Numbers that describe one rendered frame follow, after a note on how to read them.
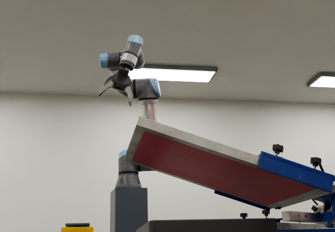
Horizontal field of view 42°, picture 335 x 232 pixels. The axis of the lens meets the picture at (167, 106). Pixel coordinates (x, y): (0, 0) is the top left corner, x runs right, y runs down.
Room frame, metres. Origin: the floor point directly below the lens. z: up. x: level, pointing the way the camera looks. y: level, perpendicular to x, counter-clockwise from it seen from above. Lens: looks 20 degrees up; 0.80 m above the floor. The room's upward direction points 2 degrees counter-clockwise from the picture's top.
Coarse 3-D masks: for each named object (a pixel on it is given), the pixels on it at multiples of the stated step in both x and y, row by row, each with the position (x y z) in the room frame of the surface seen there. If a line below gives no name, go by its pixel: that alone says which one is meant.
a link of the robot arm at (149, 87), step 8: (136, 80) 2.29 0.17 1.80; (144, 80) 2.28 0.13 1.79; (152, 80) 2.28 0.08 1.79; (136, 88) 2.28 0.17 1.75; (144, 88) 2.28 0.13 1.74; (152, 88) 2.28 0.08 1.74; (136, 96) 2.32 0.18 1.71; (144, 96) 2.30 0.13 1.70; (152, 96) 2.30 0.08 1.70; (160, 96) 2.33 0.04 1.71; (144, 104) 2.33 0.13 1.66; (152, 104) 2.33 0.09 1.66; (144, 112) 2.34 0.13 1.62; (152, 112) 2.34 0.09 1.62; (144, 168) 2.43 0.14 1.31
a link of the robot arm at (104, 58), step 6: (102, 54) 1.93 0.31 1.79; (108, 54) 1.92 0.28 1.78; (114, 54) 1.92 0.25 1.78; (120, 54) 1.91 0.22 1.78; (102, 60) 1.92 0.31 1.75; (108, 60) 1.92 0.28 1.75; (114, 60) 1.92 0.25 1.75; (102, 66) 1.95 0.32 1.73; (108, 66) 1.95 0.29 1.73; (114, 66) 1.95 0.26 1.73; (114, 72) 2.02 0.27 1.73; (126, 96) 2.33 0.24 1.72
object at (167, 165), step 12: (144, 156) 1.93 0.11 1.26; (156, 156) 1.88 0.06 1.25; (156, 168) 2.08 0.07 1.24; (168, 168) 2.02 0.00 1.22; (180, 168) 1.96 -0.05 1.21; (192, 168) 1.91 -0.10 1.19; (192, 180) 2.12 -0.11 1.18; (204, 180) 2.05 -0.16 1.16; (216, 180) 1.99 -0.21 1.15; (228, 180) 1.94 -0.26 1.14; (228, 192) 2.15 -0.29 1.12; (240, 192) 2.09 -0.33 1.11; (252, 192) 2.03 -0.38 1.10; (264, 192) 1.97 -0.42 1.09; (264, 204) 2.19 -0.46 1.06
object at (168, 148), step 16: (144, 144) 1.75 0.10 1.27; (160, 144) 1.69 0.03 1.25; (176, 144) 1.63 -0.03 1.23; (176, 160) 1.85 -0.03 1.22; (192, 160) 1.79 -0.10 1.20; (208, 160) 1.72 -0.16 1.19; (224, 160) 1.67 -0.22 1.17; (224, 176) 1.89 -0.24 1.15; (240, 176) 1.82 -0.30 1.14; (256, 176) 1.76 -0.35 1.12; (272, 176) 1.70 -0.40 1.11; (272, 192) 1.93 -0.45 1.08; (288, 192) 1.86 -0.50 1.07; (304, 192) 1.80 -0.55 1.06
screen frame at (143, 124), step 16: (144, 128) 1.55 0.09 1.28; (160, 128) 1.55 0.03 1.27; (176, 128) 1.56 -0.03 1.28; (192, 144) 1.58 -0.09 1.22; (208, 144) 1.58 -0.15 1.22; (224, 144) 1.59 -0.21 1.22; (128, 160) 2.08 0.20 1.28; (240, 160) 1.61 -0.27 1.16; (256, 160) 1.62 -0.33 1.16; (176, 176) 2.13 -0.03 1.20; (224, 192) 2.17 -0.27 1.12; (320, 192) 1.74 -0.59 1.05; (272, 208) 2.22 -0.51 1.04
